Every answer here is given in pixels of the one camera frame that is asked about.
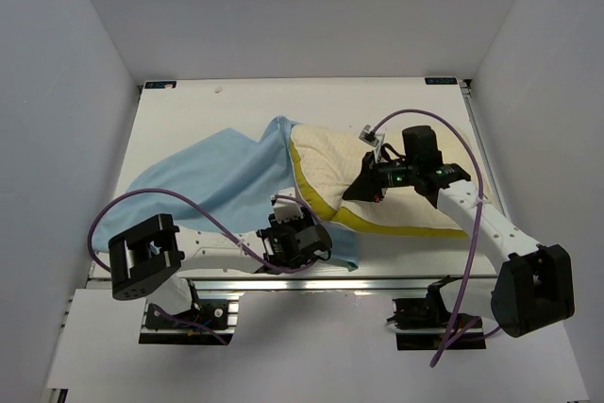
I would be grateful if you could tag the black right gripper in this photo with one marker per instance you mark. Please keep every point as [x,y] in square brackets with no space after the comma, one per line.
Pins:
[367,186]

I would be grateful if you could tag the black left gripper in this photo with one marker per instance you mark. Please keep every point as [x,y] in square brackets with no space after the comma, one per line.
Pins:
[302,222]

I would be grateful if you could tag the cream quilted pillow yellow edge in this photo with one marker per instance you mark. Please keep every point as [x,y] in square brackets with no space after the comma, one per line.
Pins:
[339,176]

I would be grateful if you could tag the light blue pillowcase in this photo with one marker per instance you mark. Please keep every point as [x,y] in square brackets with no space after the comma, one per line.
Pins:
[226,177]

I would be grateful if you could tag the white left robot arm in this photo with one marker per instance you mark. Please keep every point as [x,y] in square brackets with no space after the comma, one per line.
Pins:
[145,260]

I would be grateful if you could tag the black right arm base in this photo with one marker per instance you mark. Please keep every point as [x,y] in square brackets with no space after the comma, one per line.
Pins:
[419,324]

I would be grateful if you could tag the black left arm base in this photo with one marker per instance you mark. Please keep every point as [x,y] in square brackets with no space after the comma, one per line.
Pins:
[211,320]

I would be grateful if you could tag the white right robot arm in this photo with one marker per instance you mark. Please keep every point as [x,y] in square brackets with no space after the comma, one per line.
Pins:
[534,284]

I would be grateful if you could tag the blue sticker right corner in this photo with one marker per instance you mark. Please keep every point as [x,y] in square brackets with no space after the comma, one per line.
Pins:
[440,80]

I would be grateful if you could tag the blue sticker corner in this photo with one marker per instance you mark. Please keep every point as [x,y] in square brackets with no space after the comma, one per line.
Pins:
[440,80]
[160,85]

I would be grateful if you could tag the blue sticker left corner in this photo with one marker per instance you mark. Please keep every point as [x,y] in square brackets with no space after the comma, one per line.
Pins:
[160,85]

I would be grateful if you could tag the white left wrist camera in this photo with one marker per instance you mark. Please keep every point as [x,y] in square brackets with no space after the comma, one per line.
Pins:
[286,207]

